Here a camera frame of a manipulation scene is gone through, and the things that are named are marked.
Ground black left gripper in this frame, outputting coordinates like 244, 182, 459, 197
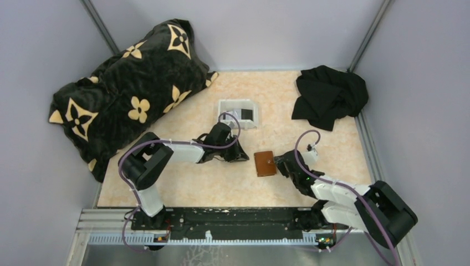
214, 134, 249, 162

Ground brown leather card holder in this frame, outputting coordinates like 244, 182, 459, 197
254, 151, 277, 177

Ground white plastic card box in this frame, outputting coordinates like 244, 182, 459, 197
216, 99, 260, 130

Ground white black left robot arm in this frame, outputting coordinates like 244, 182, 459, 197
118, 122, 249, 230

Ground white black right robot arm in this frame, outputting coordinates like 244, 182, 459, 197
273, 149, 418, 248

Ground black crumpled cloth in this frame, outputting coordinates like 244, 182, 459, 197
291, 65, 369, 131

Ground black floral plush blanket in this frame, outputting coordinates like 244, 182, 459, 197
49, 19, 218, 182

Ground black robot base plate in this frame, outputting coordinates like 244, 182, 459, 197
131, 207, 347, 241

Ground aluminium frame rail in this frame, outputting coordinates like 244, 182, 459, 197
75, 207, 410, 246

